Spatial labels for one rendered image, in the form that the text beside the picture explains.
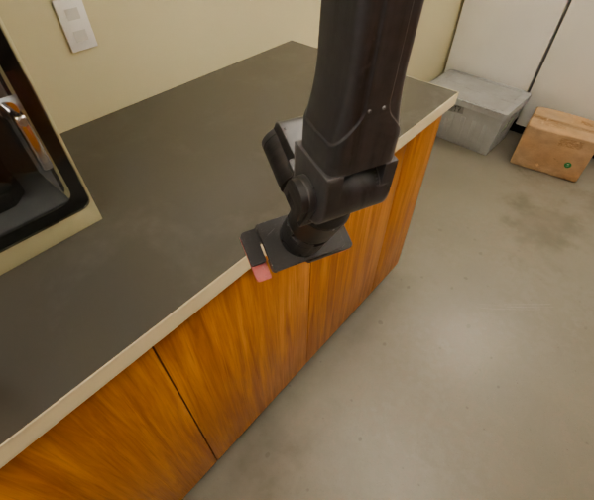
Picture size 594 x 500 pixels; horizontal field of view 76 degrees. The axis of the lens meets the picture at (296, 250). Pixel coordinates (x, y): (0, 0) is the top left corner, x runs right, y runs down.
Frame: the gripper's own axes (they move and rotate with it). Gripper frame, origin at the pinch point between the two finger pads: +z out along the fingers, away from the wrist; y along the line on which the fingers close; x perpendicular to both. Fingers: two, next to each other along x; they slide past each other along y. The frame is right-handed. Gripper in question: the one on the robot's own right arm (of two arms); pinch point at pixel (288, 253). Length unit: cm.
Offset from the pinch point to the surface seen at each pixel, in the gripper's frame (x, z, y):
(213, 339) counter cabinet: 6.6, 32.9, 13.6
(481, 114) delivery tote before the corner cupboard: -66, 127, -194
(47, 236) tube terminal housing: -22.5, 22.0, 35.8
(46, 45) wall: -75, 32, 27
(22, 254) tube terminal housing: -20, 22, 40
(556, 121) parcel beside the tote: -42, 112, -229
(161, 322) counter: 1.6, 11.5, 20.9
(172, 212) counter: -20.9, 24.2, 13.0
